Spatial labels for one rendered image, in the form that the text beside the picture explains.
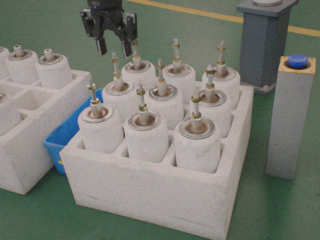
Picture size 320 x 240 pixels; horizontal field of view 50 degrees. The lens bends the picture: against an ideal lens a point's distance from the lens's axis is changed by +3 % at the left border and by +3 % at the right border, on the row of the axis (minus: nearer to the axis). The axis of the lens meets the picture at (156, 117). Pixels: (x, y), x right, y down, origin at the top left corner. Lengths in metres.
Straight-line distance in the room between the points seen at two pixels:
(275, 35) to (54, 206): 0.86
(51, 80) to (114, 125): 0.37
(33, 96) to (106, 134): 0.43
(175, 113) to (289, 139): 0.28
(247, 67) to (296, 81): 0.51
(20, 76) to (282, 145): 0.80
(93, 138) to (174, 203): 0.23
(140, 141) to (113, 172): 0.11
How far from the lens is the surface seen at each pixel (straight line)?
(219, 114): 0.78
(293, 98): 0.82
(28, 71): 1.17
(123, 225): 0.87
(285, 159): 0.93
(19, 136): 0.95
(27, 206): 1.00
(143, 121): 0.73
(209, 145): 0.69
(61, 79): 1.09
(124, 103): 0.85
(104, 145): 0.79
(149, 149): 0.73
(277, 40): 1.25
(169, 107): 0.80
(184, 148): 0.69
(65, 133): 1.05
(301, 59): 0.81
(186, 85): 0.91
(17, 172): 0.98
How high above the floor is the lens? 0.68
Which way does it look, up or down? 35 degrees down
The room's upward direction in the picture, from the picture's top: 7 degrees counter-clockwise
